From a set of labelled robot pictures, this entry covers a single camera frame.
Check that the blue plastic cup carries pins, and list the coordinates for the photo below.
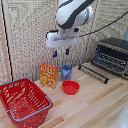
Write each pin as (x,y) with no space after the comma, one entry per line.
(66,73)

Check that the black oven door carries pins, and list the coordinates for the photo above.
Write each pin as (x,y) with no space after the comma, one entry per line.
(94,74)

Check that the red plastic bowl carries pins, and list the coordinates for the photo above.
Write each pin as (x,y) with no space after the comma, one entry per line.
(70,88)

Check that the white black Franka robot arm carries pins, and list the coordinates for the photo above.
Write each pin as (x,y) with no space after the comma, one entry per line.
(71,11)

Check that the red plastic shopping basket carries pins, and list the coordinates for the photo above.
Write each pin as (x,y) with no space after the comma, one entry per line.
(23,101)

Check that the black toaster oven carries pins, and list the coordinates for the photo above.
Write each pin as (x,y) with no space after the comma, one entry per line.
(113,45)

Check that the yellow red cardboard box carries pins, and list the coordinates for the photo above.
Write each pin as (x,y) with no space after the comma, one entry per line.
(48,76)

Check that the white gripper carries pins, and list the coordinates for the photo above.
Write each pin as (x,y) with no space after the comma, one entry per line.
(61,39)

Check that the woven wicker folding screen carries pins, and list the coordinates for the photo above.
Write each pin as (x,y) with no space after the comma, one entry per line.
(26,36)

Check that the black oven tray rack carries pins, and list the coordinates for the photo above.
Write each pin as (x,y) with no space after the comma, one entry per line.
(110,61)

